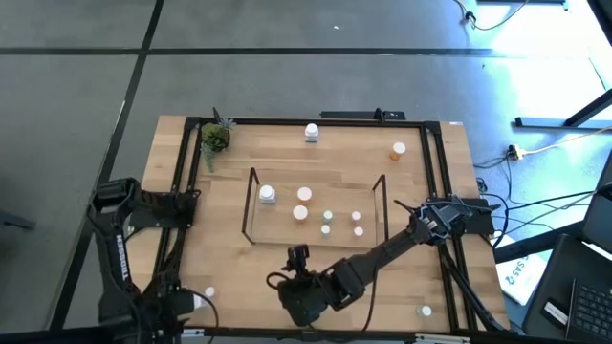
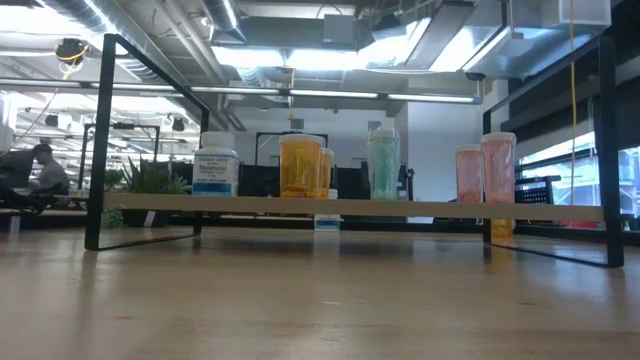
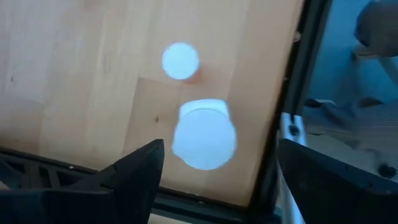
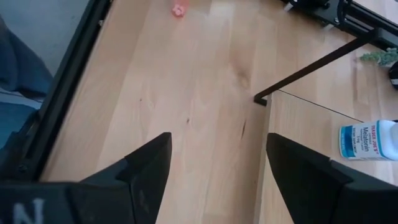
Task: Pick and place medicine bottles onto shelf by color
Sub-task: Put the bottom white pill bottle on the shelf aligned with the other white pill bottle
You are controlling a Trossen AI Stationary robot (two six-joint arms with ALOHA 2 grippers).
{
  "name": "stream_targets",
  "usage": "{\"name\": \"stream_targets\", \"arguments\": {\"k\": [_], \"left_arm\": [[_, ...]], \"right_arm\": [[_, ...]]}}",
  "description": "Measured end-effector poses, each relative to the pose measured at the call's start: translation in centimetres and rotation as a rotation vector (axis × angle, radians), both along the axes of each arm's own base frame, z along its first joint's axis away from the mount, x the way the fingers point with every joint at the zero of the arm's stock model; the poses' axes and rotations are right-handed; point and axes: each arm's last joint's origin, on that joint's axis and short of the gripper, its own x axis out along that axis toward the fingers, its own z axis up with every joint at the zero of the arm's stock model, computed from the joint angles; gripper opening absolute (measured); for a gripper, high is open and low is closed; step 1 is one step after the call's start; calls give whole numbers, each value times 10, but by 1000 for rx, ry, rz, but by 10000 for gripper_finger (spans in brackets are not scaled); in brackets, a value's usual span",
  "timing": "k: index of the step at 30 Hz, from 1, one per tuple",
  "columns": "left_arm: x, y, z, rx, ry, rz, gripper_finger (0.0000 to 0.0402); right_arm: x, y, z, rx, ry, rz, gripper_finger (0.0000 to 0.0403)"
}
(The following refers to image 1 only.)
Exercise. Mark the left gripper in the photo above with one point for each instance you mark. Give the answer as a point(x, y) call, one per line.
point(172, 302)

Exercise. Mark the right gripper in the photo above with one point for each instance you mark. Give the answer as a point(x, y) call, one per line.
point(303, 303)

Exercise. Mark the white bottle blue label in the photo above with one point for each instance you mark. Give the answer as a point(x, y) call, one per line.
point(198, 301)
point(312, 130)
point(267, 192)

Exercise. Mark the green pill vial white cap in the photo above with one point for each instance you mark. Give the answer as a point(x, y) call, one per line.
point(325, 230)
point(425, 311)
point(327, 216)

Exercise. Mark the orange pill bottle white cap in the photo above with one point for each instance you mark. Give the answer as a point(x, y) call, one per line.
point(399, 147)
point(300, 212)
point(304, 193)

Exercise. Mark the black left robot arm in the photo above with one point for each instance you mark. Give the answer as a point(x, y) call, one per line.
point(119, 258)

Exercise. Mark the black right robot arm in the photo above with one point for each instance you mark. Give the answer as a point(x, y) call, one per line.
point(382, 248)

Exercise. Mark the clear acrylic tray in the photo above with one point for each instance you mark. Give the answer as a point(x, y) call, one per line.
point(282, 234)

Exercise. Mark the potted succulent plant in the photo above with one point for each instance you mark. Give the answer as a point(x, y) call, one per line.
point(215, 137)

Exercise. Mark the black chair base leg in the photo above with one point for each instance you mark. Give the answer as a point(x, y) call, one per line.
point(16, 222)

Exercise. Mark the white printed cardboard box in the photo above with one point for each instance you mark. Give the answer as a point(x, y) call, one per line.
point(518, 279)

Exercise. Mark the black diagonal desk bar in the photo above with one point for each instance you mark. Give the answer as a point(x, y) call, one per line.
point(535, 243)

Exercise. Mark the black device white label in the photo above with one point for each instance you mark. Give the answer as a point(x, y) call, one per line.
point(554, 311)

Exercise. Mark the black side desk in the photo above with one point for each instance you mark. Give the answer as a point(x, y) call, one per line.
point(559, 282)

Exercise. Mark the black laptop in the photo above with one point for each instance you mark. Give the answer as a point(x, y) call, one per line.
point(593, 310)

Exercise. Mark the black monitor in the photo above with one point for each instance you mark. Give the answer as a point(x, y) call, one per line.
point(600, 215)

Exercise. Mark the silver aluminium bracket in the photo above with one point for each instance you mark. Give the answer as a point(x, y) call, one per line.
point(191, 333)
point(442, 338)

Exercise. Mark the black bar bracket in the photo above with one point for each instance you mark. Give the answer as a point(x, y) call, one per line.
point(354, 115)

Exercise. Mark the black desk base frame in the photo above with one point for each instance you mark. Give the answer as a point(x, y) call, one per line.
point(545, 122)

